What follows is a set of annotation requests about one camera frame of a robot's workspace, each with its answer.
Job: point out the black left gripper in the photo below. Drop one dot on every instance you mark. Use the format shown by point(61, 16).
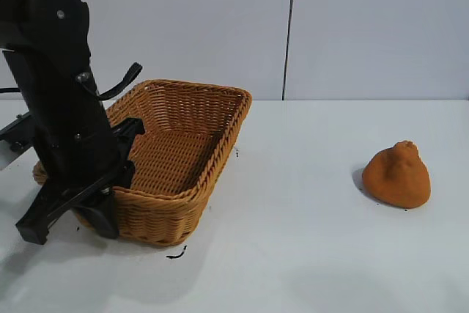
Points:
point(69, 133)

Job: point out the brown woven wicker basket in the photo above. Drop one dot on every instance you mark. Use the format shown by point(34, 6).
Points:
point(176, 166)

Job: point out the orange-brown bread lump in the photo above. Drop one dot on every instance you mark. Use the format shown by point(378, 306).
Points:
point(395, 184)

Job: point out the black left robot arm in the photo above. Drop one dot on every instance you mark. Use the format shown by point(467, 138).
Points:
point(44, 16)

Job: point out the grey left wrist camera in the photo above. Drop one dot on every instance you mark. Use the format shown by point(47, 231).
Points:
point(14, 144)

